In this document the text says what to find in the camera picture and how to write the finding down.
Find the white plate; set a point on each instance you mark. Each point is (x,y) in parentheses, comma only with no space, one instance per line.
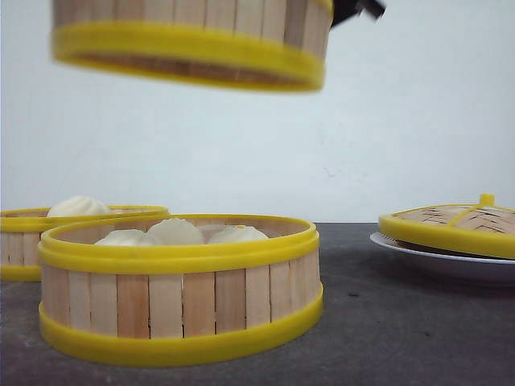
(467,269)

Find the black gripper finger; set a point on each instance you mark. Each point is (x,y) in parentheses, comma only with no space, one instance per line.
(344,10)

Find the white steamed bun left front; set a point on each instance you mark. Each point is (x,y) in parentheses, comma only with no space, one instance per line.
(128,237)

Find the bamboo steamer basket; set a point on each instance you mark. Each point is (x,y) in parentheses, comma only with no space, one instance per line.
(177,305)
(21,231)
(277,46)

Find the large white steamed bun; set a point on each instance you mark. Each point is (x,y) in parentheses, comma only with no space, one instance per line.
(79,205)

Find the white steamed bun middle front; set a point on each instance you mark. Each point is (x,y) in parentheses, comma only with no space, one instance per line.
(175,231)

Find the white steamed bun right front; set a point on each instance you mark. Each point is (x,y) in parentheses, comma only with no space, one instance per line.
(237,234)

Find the yellow rimmed bamboo steamer lid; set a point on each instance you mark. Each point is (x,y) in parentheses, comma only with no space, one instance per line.
(482,228)

